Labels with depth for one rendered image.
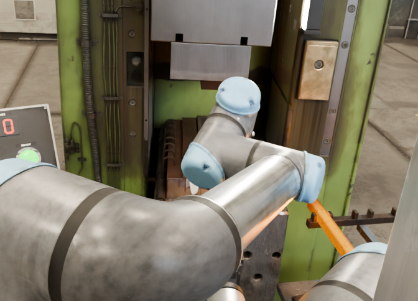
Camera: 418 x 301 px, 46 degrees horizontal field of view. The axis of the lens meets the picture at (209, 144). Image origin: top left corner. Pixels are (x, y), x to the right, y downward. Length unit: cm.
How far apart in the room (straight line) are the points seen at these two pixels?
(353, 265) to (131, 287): 35
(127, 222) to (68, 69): 106
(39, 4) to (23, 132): 538
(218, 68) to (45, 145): 47
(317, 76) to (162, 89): 60
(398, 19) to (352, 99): 688
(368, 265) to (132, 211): 35
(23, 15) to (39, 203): 626
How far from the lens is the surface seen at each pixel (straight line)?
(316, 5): 137
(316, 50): 142
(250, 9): 123
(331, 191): 166
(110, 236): 40
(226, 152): 77
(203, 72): 126
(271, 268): 152
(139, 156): 152
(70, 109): 148
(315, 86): 145
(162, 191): 139
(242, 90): 83
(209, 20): 123
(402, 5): 836
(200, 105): 181
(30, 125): 129
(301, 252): 176
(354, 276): 65
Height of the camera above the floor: 167
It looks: 26 degrees down
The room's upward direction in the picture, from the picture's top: 4 degrees clockwise
